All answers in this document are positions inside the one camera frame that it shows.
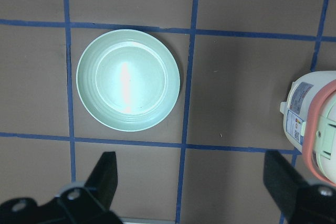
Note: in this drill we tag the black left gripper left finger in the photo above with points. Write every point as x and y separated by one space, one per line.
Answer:
89 203

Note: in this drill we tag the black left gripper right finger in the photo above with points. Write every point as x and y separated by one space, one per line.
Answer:
298 200

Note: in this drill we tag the cream rice cooker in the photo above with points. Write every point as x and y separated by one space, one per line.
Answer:
309 122

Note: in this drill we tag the far green plate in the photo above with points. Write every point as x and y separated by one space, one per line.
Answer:
128 80

